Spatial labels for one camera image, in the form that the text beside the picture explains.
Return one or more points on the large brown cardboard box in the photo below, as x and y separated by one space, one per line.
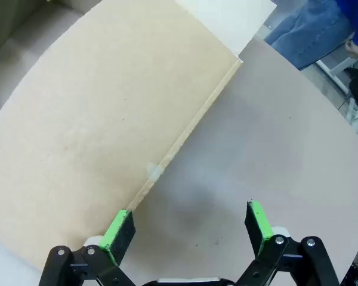
107 113

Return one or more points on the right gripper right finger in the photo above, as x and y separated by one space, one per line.
256 226

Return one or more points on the person's left hand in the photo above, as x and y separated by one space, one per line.
354 49

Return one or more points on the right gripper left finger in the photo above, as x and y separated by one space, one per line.
119 238

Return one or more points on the white metal frame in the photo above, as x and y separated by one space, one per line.
334 73

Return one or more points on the blue denim jeans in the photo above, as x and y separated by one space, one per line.
310 29

